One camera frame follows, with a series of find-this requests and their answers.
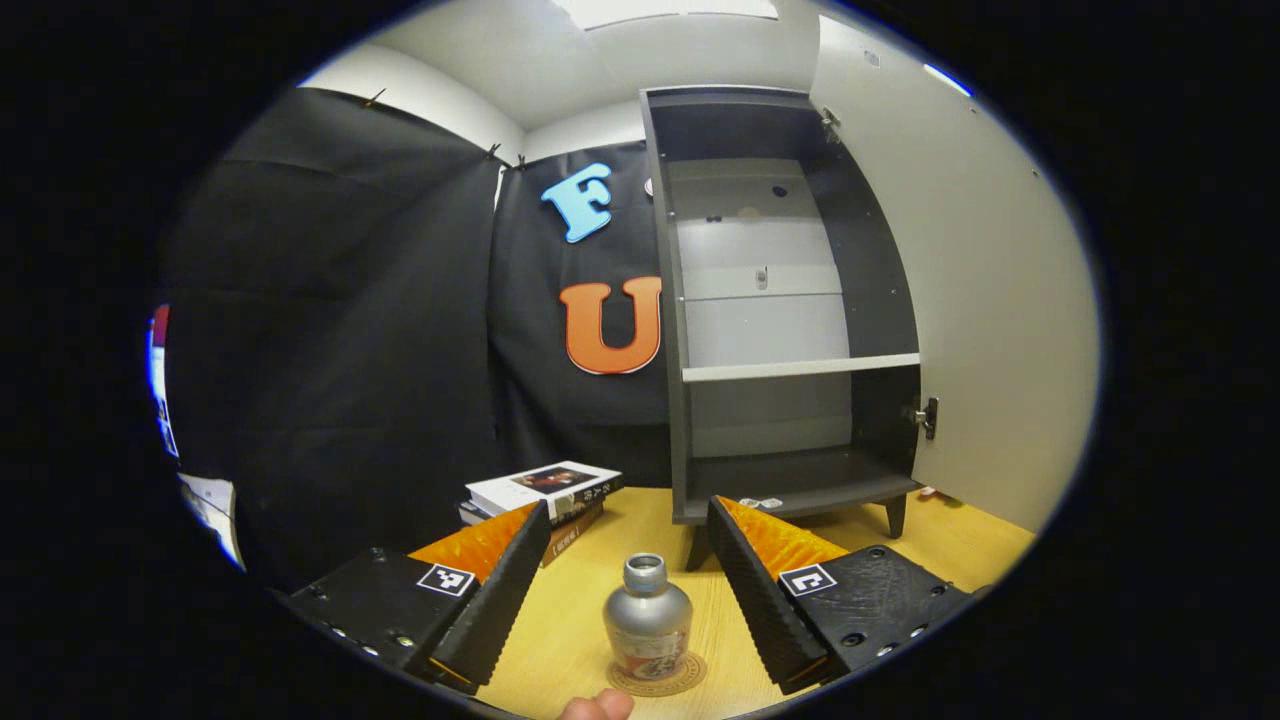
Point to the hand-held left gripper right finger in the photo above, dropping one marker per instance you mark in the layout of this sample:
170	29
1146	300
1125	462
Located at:
760	600

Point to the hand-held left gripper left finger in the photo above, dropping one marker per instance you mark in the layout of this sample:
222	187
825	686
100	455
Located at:
500	610

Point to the round brown coaster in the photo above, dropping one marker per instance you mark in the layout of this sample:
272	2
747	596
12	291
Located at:
692	678

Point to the silver bottle with label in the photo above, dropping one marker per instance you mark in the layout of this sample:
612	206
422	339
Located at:
647	620

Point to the light grey cabinet door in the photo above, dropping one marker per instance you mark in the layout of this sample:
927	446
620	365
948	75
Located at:
1000	300

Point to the metal door hinge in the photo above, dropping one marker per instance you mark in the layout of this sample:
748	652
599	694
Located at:
925	417
830	122

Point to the brown book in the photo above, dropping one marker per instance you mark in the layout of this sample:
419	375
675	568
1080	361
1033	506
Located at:
572	540

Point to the dark book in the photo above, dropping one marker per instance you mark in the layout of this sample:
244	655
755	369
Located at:
592	505

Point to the white paper sheet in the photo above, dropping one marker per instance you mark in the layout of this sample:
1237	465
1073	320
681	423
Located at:
215	510

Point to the computer monitor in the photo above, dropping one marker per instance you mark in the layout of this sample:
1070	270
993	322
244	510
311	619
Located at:
160	400

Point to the long ceiling light panel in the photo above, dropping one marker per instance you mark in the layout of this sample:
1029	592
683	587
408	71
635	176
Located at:
670	10

